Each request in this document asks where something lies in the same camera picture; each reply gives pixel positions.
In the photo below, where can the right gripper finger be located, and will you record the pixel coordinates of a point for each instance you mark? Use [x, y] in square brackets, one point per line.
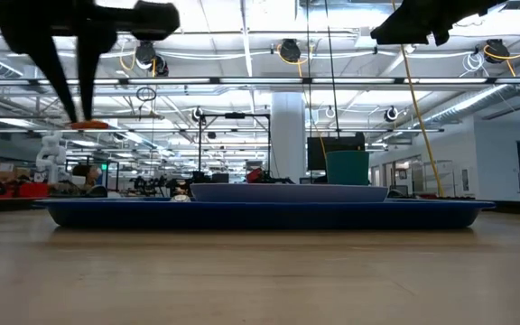
[404, 27]

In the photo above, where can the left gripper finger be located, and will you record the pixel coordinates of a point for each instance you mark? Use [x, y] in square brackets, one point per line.
[89, 67]
[45, 54]

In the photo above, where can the green plastic cup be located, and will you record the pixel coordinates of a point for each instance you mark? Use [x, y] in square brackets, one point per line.
[348, 168]

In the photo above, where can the pale lavender round plate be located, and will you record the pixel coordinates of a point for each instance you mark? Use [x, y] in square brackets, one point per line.
[287, 193]

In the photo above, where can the blue plastic tray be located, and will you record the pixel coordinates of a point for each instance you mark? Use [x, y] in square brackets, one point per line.
[260, 216]

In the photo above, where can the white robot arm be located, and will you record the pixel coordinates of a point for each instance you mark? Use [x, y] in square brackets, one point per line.
[51, 153]

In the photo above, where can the person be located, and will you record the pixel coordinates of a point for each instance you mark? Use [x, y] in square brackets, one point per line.
[84, 171]

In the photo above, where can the red equipment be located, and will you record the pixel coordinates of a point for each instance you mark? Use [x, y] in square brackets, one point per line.
[30, 189]

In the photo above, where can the black monitor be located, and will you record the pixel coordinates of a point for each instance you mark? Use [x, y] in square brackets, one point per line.
[316, 153]

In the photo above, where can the white building column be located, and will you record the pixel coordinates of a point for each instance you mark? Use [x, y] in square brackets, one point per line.
[288, 135]

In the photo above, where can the red machine part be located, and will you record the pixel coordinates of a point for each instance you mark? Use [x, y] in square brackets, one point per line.
[255, 175]

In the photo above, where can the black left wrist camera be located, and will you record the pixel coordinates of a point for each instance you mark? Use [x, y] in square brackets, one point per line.
[158, 20]

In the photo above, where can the silver ventilation duct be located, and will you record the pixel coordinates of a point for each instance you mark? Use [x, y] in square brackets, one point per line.
[476, 101]

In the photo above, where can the black metal stand frame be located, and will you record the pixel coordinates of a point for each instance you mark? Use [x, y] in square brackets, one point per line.
[234, 115]

